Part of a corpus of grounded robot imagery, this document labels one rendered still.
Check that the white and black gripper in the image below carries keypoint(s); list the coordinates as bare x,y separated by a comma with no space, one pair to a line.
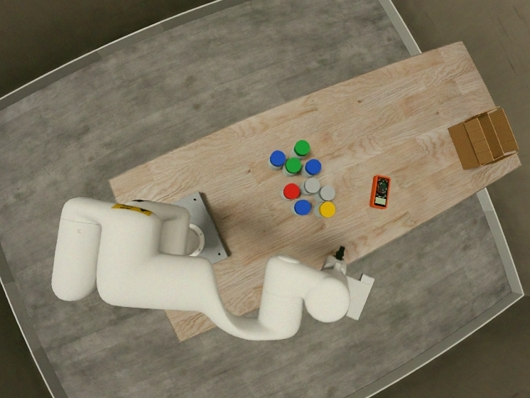
336,257

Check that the blue bottle cap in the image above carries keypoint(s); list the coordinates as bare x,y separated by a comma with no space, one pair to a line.
300,207
311,168
276,160

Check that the green-capped bottle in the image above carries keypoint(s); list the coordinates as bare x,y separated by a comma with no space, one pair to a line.
300,150
291,167

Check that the orange digital multimeter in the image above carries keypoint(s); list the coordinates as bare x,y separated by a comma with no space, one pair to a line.
380,192

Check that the brown cardboard box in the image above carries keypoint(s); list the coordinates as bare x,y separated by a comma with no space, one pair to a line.
478,140

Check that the grey bottle with grey cap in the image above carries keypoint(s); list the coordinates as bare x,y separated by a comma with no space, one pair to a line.
310,186
326,193

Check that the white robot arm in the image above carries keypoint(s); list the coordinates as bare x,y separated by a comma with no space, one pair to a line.
132,271

